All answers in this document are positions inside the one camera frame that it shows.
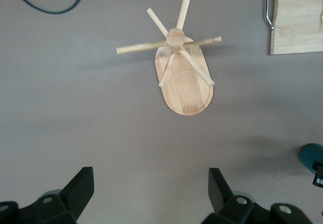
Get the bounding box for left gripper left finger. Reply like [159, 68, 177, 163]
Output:
[0, 166, 95, 224]

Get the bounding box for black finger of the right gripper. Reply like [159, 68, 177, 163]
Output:
[312, 160, 323, 187]

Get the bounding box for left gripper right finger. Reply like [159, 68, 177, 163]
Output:
[201, 167, 323, 224]

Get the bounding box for dark green cup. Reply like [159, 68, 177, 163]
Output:
[299, 143, 323, 176]

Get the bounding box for wooden cup rack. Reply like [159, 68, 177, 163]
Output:
[116, 0, 222, 116]

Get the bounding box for brown table cover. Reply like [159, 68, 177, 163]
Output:
[0, 0, 323, 224]

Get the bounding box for bamboo cutting board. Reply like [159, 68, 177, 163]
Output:
[264, 0, 323, 55]

